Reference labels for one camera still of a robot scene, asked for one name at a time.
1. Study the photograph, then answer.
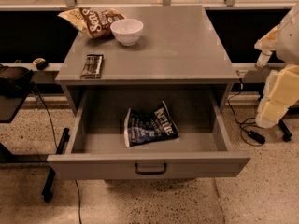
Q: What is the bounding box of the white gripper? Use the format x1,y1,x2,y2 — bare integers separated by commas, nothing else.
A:
255,64,299,129

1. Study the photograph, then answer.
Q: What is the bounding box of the blue Kettle chip bag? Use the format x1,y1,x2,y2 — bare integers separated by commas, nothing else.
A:
124,102,179,147

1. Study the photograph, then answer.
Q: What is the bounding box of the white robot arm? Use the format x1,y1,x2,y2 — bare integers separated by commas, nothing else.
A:
254,3,299,128

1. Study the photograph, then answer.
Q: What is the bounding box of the open grey top drawer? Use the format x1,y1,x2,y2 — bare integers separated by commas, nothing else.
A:
48,89,250,179

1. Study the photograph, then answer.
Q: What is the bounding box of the grey cabinet with counter top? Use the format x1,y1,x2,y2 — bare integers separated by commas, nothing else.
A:
54,5,241,117

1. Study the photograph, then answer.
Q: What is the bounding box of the brown and yellow chip bag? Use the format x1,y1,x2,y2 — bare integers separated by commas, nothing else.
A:
58,8,126,38

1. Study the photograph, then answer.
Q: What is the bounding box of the clear plastic bottle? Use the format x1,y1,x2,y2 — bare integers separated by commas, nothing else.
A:
255,50,273,69

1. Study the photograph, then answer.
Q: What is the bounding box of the black rolling leg right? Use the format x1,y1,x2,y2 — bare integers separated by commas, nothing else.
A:
257,91,293,143

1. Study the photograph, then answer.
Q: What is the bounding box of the white bowl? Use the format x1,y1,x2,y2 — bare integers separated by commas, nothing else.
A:
110,19,144,46

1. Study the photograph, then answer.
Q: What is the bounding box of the dark snack bar wrapper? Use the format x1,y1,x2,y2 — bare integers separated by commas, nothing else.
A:
80,54,104,79

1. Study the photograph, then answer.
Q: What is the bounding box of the small black and yellow device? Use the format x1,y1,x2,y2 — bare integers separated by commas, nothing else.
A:
33,58,49,70

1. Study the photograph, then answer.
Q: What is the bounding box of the black stand leg with caster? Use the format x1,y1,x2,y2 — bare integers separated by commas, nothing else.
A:
42,128,70,203

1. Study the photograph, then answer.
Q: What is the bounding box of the black object on side table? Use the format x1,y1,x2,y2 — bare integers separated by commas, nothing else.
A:
0,65,34,97

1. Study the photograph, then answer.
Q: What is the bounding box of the black side table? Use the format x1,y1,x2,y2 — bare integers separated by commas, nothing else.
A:
0,82,48,164

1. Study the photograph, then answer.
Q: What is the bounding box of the black power adapter with cable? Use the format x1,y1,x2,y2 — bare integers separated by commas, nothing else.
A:
227,79,265,147

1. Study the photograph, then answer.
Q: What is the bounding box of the black drawer handle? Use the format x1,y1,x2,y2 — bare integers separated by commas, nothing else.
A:
135,163,167,175

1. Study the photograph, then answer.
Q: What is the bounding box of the black floor cable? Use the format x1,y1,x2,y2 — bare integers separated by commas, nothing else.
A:
32,86,83,224

